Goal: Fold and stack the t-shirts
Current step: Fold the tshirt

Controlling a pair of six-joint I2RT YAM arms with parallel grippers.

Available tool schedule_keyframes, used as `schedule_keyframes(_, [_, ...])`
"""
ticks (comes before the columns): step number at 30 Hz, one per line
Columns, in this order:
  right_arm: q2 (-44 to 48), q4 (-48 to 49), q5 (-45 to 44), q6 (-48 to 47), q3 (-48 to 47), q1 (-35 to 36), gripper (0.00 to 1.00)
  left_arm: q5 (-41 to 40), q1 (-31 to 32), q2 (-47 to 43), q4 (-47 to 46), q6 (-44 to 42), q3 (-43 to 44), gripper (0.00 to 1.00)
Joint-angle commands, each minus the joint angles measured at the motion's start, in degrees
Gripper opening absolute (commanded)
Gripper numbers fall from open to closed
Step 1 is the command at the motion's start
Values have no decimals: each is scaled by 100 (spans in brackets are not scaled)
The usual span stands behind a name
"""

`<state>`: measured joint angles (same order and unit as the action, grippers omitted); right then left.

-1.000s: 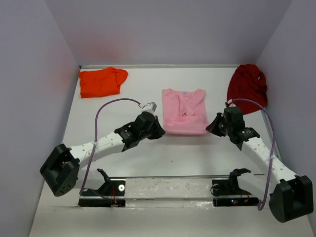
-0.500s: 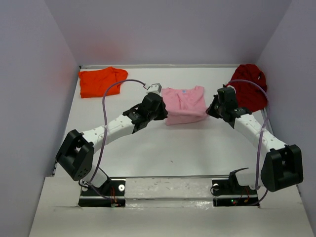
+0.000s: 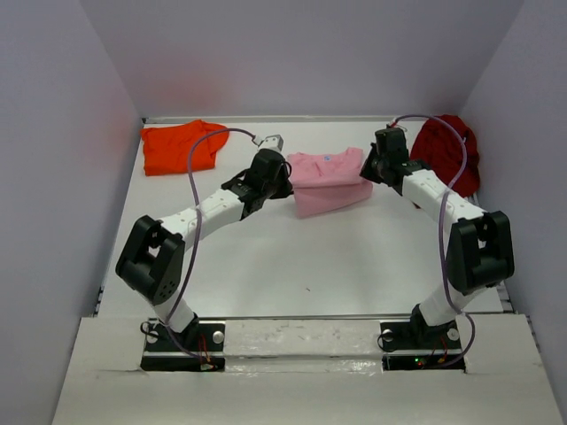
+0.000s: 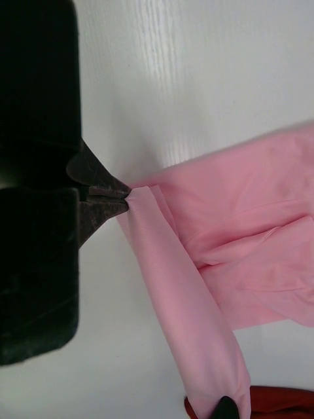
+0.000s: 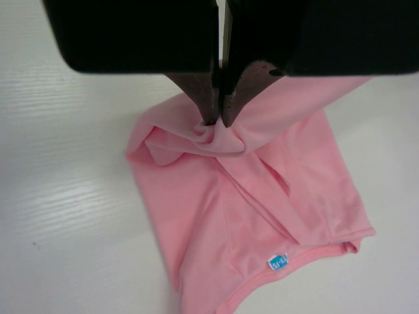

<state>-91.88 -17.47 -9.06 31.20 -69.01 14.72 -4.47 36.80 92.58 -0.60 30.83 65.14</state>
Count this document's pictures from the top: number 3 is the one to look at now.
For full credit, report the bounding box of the pink t shirt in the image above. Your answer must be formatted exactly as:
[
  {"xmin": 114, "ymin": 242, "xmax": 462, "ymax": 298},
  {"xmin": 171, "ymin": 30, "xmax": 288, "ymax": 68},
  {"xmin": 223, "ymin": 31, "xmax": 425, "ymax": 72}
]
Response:
[{"xmin": 287, "ymin": 147, "xmax": 373, "ymax": 219}]

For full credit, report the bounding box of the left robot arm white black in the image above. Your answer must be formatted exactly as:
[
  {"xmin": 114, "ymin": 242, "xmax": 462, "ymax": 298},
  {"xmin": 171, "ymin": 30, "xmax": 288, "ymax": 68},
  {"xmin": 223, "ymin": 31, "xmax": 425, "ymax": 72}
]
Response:
[{"xmin": 115, "ymin": 147, "xmax": 292, "ymax": 352}]

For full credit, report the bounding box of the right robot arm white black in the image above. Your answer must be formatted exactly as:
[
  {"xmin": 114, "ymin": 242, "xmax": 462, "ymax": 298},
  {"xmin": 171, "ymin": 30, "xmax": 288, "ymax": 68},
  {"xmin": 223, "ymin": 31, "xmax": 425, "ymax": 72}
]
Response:
[{"xmin": 361, "ymin": 127, "xmax": 515, "ymax": 352}]

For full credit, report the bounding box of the dark red t shirt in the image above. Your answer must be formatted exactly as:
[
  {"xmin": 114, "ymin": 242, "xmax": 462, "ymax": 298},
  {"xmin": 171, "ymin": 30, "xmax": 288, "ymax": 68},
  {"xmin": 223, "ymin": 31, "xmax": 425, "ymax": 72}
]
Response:
[{"xmin": 410, "ymin": 114, "xmax": 480, "ymax": 198}]

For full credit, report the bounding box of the orange t shirt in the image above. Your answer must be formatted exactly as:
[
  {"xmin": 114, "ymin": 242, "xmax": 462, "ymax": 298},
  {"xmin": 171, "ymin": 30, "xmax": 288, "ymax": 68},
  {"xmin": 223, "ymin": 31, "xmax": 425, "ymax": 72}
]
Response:
[{"xmin": 140, "ymin": 120, "xmax": 229, "ymax": 176}]

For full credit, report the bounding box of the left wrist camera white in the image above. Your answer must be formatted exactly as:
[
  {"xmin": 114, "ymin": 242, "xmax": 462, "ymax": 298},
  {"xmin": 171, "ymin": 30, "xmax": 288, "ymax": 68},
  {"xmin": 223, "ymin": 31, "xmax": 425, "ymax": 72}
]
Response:
[{"xmin": 252, "ymin": 135, "xmax": 284, "ymax": 153}]

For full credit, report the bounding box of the back table rail white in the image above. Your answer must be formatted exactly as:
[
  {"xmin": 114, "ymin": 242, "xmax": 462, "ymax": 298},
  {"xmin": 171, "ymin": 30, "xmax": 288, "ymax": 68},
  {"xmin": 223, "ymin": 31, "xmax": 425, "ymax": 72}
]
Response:
[{"xmin": 142, "ymin": 115, "xmax": 394, "ymax": 125}]

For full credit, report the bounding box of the front table rail metal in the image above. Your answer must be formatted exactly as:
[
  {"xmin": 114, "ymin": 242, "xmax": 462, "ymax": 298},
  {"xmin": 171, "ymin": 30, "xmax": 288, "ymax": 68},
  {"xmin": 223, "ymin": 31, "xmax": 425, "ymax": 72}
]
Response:
[{"xmin": 199, "ymin": 313, "xmax": 411, "ymax": 321}]

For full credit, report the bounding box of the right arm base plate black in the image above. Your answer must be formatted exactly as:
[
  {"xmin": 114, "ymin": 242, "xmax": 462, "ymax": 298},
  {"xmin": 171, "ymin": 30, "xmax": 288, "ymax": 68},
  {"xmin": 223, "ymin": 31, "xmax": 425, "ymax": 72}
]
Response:
[{"xmin": 377, "ymin": 321, "xmax": 466, "ymax": 371}]

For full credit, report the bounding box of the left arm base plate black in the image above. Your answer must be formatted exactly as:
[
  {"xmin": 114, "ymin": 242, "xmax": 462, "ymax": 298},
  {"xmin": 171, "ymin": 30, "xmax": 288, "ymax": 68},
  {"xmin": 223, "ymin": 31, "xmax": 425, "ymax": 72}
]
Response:
[{"xmin": 139, "ymin": 319, "xmax": 226, "ymax": 373}]

